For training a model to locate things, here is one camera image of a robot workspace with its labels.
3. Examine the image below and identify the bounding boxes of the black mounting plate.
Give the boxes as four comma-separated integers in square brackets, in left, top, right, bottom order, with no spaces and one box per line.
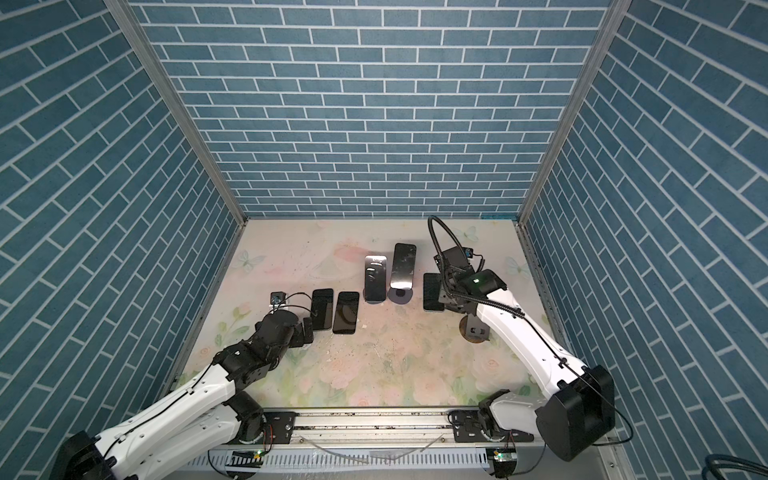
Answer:
[235,411,297,447]
[447,409,535,443]

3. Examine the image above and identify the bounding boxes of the white vented cable duct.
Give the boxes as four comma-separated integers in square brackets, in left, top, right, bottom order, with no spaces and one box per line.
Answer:
[177,447,490,473]

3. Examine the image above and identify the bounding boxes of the black phone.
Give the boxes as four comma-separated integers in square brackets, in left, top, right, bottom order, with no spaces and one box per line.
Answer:
[390,243,417,291]
[310,288,334,331]
[422,273,445,312]
[332,291,360,335]

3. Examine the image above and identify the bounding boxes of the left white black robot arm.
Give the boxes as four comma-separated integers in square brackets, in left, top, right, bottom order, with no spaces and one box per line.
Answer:
[50,309,314,479]

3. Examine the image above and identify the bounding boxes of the purple-edged phone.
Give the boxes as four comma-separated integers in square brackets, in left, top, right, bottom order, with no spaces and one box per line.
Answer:
[363,255,387,304]

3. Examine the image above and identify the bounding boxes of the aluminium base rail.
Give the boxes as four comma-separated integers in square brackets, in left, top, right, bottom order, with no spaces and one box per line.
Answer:
[104,407,637,480]

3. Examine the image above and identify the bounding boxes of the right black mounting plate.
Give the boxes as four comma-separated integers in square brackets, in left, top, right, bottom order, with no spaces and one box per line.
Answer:
[447,409,535,443]

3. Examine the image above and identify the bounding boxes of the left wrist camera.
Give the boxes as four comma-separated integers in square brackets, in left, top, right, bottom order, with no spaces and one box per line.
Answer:
[270,291,287,310]

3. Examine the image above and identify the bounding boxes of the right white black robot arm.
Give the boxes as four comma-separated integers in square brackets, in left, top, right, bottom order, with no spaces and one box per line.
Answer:
[427,216,626,461]

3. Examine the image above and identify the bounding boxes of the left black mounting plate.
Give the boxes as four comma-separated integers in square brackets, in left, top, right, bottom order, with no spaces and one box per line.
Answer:
[235,411,297,447]

